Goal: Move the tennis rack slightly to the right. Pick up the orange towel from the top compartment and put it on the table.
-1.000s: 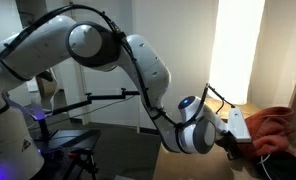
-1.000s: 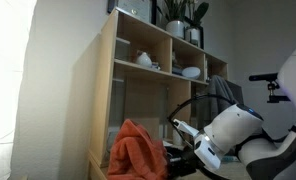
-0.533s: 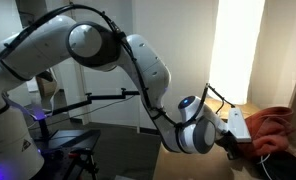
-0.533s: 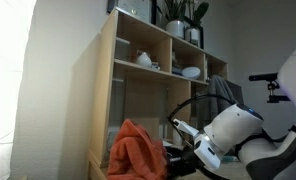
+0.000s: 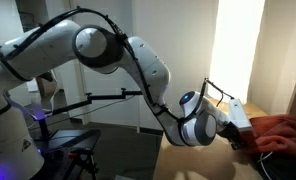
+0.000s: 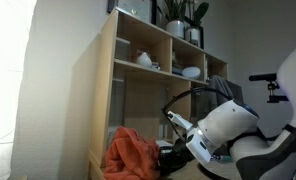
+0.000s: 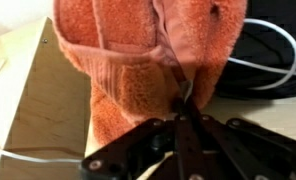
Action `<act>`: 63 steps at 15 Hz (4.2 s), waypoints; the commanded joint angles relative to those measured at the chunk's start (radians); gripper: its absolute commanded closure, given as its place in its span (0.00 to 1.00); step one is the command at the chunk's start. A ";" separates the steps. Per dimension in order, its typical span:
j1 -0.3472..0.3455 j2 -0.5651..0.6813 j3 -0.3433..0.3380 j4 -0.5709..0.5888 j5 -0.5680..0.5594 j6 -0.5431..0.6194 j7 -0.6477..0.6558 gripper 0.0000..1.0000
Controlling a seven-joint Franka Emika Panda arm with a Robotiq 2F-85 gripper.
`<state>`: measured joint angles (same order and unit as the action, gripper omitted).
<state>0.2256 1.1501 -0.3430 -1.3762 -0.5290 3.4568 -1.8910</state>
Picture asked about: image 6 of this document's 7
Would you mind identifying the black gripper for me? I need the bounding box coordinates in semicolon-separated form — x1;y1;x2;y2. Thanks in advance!
159;139;196;175

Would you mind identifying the orange towel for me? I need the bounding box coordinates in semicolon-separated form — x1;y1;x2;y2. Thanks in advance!
103;125;162;180

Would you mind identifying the white keyboard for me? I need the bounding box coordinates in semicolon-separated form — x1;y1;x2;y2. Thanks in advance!
155;139;173;148

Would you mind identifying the small white wrist connector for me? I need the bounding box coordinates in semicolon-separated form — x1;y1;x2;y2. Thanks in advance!
167;110;194;133

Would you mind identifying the grey cloth blanket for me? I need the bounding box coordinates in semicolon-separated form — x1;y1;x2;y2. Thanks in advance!
201;74;236;116

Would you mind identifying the tall clear glass vase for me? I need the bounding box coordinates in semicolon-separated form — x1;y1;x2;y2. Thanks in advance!
107;76;127;134

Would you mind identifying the white round bowl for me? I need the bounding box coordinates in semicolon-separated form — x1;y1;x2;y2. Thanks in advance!
181;66;202;80

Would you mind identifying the dark grey chair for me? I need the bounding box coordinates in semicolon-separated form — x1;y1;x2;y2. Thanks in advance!
226;79;246;104

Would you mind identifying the light wooden shelf unit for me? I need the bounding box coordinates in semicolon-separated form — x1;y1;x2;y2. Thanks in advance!
87;8;230;180

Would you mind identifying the white ceramic teapot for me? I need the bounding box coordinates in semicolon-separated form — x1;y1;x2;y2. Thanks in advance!
135;50;153;69

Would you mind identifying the pale grey storage box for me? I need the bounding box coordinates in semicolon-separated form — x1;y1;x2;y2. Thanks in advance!
114;36;132;63

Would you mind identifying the small white plant pot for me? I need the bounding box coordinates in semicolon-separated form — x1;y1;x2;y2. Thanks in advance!
185;27;202;47

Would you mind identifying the large white plant pot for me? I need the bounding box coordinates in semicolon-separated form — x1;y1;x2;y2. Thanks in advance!
165;20;186;39

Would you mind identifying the green leafy plant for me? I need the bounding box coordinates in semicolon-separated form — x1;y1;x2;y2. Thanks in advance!
157;0;186;23
187;0;210;29

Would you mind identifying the black framed picture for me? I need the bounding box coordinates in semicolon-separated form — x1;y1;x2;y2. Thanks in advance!
107;0;157;26

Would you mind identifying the white grey wrist camera box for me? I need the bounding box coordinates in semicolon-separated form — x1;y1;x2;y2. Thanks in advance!
185;127;220;165

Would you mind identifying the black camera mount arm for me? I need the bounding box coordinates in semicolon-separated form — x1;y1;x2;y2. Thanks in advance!
266;81;290;104

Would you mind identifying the black bar camera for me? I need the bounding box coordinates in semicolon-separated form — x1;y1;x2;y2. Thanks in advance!
248;72;278;82

